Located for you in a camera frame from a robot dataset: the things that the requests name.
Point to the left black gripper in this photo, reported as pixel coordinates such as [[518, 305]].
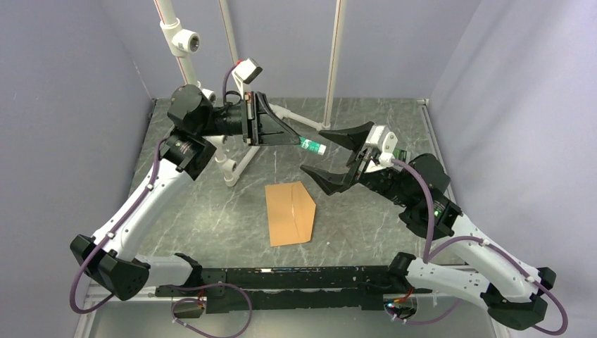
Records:
[[260, 125]]

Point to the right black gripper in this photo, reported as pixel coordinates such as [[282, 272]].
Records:
[[331, 182]]

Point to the green white glue stick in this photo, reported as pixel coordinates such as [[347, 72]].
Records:
[[312, 146]]

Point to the brown paper envelope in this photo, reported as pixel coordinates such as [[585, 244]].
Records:
[[291, 213]]

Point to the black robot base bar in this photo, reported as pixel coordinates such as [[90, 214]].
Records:
[[367, 287]]

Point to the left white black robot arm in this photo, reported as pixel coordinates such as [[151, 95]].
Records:
[[110, 255]]

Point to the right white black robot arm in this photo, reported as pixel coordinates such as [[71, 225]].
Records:
[[459, 259]]

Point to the green white small box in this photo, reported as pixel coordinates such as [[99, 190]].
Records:
[[402, 155]]

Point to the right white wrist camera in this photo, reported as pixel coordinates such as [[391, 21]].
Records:
[[381, 142]]

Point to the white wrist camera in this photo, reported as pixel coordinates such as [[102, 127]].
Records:
[[381, 142], [244, 73]]

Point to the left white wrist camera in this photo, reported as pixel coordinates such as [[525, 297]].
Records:
[[244, 73]]

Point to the white PVC pipe frame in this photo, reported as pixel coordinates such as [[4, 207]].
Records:
[[183, 44]]

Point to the aluminium rail frame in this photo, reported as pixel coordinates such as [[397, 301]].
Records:
[[226, 227]]

